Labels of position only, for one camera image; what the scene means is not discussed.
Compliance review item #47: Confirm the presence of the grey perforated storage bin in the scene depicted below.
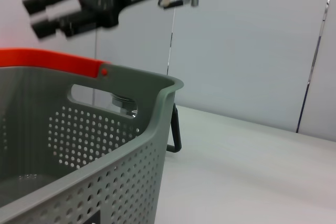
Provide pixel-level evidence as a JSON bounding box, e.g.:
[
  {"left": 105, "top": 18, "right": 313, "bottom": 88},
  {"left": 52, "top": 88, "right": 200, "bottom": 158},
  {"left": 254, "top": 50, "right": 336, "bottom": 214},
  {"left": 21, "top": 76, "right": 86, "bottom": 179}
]
[{"left": 0, "top": 62, "right": 184, "bottom": 224}]

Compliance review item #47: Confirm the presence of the orange bin handle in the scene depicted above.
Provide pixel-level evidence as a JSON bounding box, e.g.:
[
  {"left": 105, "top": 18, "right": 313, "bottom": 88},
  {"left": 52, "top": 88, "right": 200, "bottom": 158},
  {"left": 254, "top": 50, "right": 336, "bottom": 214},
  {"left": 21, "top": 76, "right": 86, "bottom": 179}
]
[{"left": 0, "top": 47, "right": 112, "bottom": 79}]

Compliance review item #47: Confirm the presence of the glass teapot with black handle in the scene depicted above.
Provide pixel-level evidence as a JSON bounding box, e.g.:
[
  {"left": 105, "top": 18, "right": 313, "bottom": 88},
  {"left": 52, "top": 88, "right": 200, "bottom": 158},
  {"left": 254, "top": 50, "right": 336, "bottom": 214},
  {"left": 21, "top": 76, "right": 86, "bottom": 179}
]
[{"left": 111, "top": 94, "right": 182, "bottom": 153}]

